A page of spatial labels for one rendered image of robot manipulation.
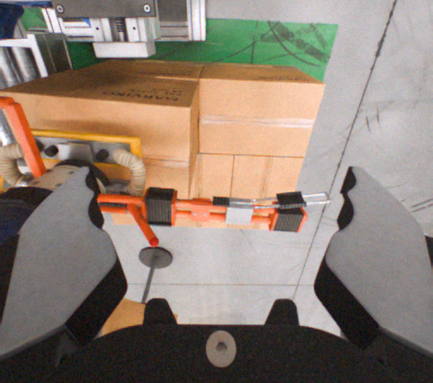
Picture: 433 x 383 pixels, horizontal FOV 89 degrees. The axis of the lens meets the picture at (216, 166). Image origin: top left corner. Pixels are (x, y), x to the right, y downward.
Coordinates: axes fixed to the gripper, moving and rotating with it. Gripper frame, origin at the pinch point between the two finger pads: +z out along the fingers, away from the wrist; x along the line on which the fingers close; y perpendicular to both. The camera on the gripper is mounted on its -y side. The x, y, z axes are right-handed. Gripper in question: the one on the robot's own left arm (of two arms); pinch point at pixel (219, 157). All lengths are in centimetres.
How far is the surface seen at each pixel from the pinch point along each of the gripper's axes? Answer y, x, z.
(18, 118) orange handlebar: 10, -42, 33
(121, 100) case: 13, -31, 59
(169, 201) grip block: 31.1, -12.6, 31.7
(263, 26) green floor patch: -6, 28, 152
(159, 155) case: 33, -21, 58
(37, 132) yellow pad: 18, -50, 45
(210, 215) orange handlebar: 38, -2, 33
